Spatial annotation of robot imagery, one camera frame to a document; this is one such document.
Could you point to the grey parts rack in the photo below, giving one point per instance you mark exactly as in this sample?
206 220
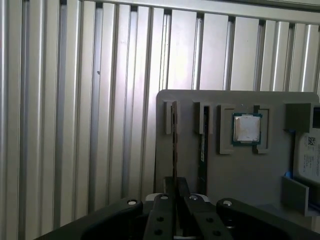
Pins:
240 175

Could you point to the blue disk carrier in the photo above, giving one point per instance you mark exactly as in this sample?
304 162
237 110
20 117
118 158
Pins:
287 174

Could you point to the silver hard disk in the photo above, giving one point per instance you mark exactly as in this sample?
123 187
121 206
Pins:
311 160

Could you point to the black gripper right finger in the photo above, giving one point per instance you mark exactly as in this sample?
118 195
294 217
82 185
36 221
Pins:
201 226

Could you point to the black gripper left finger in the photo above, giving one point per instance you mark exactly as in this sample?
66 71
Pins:
160 220

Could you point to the silver CPU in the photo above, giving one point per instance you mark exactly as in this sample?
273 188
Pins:
246 128

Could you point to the green RAM stick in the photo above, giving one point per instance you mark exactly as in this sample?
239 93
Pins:
176 150
203 150

